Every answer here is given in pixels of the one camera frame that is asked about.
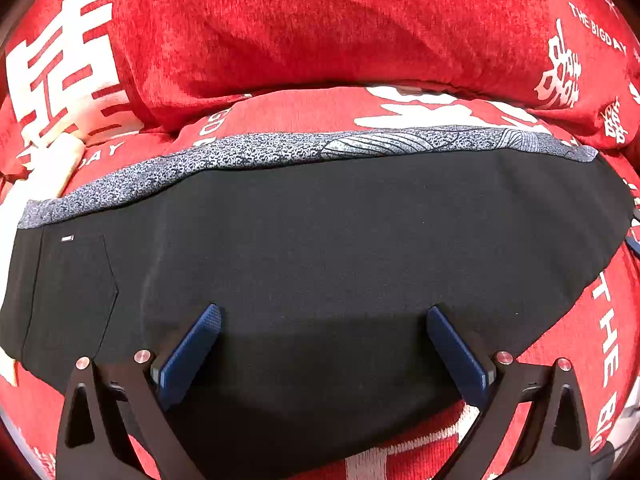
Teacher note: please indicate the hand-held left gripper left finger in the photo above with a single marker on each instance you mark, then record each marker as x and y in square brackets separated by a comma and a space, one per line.
[192, 350]

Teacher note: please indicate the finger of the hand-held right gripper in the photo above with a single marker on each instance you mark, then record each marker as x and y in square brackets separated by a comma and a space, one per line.
[636, 246]

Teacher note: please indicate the red printed sofa cover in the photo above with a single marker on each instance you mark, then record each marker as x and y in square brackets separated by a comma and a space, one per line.
[300, 25]

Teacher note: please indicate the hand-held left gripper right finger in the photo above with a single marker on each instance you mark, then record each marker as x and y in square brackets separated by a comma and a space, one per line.
[455, 355]

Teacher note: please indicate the black pants with grey waistband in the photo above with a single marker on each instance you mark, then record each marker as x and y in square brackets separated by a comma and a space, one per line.
[320, 235]

